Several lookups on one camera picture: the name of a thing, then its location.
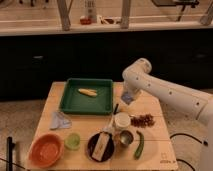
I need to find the blue sponge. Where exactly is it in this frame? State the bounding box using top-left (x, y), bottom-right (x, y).
top-left (121, 92), bottom-right (135, 105)

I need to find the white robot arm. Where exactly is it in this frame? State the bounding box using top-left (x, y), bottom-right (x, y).
top-left (121, 58), bottom-right (213, 171)

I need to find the green plastic tray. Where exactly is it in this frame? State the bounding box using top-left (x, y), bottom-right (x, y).
top-left (59, 78), bottom-right (113, 116)

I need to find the black marker pen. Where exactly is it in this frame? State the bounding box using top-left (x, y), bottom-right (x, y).
top-left (113, 103), bottom-right (119, 115)

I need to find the white round container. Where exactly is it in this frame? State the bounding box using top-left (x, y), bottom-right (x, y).
top-left (114, 112), bottom-right (131, 130)

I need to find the silver metal cup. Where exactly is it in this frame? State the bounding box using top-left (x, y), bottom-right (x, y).
top-left (115, 130), bottom-right (134, 147)

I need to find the wooden block on plate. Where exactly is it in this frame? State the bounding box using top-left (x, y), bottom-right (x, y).
top-left (92, 132), bottom-right (110, 162)

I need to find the green cucumber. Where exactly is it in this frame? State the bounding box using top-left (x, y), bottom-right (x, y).
top-left (134, 130), bottom-right (144, 160)

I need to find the black round plate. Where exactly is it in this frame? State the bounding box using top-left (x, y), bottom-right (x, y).
top-left (87, 132), bottom-right (115, 162)

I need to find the small green cup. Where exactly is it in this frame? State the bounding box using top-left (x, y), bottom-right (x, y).
top-left (64, 133), bottom-right (80, 150)

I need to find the blue folded cloth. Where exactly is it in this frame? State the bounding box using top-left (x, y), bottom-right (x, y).
top-left (50, 112), bottom-right (71, 130)

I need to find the red object on shelf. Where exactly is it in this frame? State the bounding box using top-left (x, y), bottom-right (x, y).
top-left (80, 18), bottom-right (92, 25)

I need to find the orange plastic bowl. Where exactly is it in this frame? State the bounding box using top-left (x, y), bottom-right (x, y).
top-left (29, 134), bottom-right (64, 168)

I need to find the black stand at left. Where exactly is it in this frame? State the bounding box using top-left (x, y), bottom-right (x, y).
top-left (6, 137), bottom-right (15, 171)

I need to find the black floor cable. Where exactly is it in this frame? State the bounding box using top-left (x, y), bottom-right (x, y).
top-left (169, 132), bottom-right (209, 171)

